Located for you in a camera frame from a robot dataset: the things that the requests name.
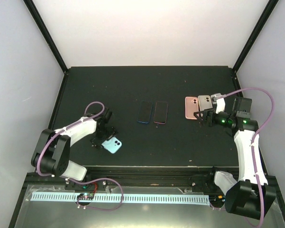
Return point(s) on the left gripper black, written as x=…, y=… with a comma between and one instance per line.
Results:
x=97, y=142

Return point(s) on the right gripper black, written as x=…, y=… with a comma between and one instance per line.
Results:
x=207, y=113

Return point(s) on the blue phone case with phone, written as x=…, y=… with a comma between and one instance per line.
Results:
x=112, y=145

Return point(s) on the beige phone case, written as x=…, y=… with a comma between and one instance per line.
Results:
x=204, y=102

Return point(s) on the pink phone case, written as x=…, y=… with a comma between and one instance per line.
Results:
x=191, y=106

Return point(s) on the purple phone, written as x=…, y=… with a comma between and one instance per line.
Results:
x=160, y=114

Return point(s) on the blue phone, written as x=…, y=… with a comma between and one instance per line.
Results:
x=144, y=113

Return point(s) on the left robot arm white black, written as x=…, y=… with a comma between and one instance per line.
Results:
x=51, y=156

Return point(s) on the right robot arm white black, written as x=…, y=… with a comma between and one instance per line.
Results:
x=250, y=195

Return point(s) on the small circuit board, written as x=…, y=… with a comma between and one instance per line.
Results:
x=85, y=196

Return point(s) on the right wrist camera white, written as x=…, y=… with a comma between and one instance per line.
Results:
x=218, y=102

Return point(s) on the black aluminium rail base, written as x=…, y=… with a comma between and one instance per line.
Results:
x=198, y=179

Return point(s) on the white slotted cable duct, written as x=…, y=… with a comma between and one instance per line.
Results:
x=124, y=198

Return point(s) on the right black frame post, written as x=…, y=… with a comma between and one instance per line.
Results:
x=270, y=6

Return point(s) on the black frame post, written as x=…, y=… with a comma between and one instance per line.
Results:
x=270, y=6
x=45, y=33

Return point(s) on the left black frame post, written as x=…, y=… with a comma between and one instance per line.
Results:
x=45, y=33

